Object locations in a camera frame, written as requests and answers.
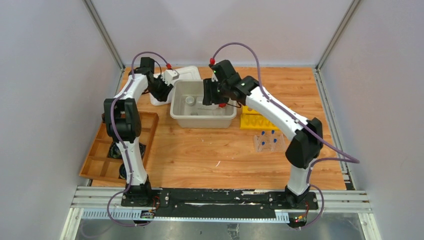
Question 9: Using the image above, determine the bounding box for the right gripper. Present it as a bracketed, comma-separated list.
[203, 78, 230, 106]

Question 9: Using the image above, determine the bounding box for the clear glass beaker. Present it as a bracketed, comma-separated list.
[185, 95, 196, 107]

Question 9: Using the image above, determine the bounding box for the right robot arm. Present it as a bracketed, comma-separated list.
[202, 58, 323, 209]

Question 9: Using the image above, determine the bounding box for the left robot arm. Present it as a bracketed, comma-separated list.
[103, 57, 173, 207]

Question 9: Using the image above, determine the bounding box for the white bin lid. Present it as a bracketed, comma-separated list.
[148, 65, 201, 106]

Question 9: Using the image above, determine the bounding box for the beige plastic bin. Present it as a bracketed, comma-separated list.
[169, 80, 237, 129]

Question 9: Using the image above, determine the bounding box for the yellow test tube rack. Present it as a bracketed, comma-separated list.
[239, 106, 279, 131]

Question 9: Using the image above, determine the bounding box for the wooden organizer tray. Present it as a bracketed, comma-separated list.
[79, 111, 159, 186]

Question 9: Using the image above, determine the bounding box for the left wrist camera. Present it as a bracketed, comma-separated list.
[162, 69, 180, 85]

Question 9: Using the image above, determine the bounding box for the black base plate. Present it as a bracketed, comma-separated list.
[121, 188, 319, 219]

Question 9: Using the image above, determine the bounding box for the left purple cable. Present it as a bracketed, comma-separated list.
[106, 51, 173, 228]

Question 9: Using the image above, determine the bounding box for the purple cable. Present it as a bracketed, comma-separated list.
[106, 51, 173, 228]
[208, 42, 361, 229]

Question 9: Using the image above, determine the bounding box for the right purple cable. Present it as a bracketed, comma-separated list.
[208, 42, 361, 229]

